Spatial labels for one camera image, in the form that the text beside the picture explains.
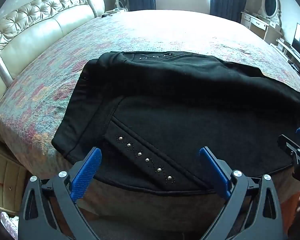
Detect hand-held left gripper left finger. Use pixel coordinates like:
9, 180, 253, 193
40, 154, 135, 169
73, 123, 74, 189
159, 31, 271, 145
19, 147, 102, 240

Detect cream tufted leather headboard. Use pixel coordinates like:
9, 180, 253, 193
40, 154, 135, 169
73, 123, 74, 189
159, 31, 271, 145
0, 0, 106, 88

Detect black studded pants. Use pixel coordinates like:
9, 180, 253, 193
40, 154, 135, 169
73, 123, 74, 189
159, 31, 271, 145
51, 51, 300, 197

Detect floral bed blanket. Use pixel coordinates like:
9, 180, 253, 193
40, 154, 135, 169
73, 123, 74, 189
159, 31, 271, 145
0, 9, 300, 180

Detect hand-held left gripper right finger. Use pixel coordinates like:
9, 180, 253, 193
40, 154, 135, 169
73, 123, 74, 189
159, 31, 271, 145
199, 147, 288, 240

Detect white patterned cloth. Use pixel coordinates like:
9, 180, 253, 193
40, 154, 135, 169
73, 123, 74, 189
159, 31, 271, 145
0, 211, 20, 240

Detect white dressing table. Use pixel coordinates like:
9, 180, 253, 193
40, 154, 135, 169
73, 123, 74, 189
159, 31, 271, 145
241, 10, 282, 43

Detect white fan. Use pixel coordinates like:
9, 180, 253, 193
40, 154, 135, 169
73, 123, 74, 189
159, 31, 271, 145
115, 0, 128, 12

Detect cream padded bed frame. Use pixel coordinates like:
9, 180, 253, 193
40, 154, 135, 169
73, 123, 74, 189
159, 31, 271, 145
0, 110, 28, 215

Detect white television stand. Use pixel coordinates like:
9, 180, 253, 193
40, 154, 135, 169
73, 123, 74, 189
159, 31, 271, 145
270, 38, 300, 77

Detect oval white-framed mirror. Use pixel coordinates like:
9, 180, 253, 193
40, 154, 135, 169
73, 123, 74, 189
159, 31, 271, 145
258, 0, 282, 25

